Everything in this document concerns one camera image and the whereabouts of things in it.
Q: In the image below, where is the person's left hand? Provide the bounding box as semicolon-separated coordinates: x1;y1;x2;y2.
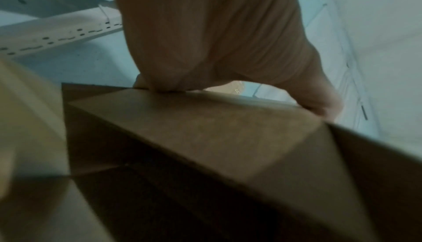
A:
104;0;344;123

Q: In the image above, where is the white metal shelf rack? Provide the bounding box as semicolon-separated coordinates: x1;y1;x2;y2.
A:
0;0;125;59

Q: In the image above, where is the brown cardboard box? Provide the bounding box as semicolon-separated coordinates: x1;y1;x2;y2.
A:
60;82;422;242

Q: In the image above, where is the flat cardboard sheet with scribble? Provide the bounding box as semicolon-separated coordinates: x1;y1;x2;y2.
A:
204;80;247;97

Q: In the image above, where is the white cloth sheet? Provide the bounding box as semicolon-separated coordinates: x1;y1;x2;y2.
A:
252;3;381;138

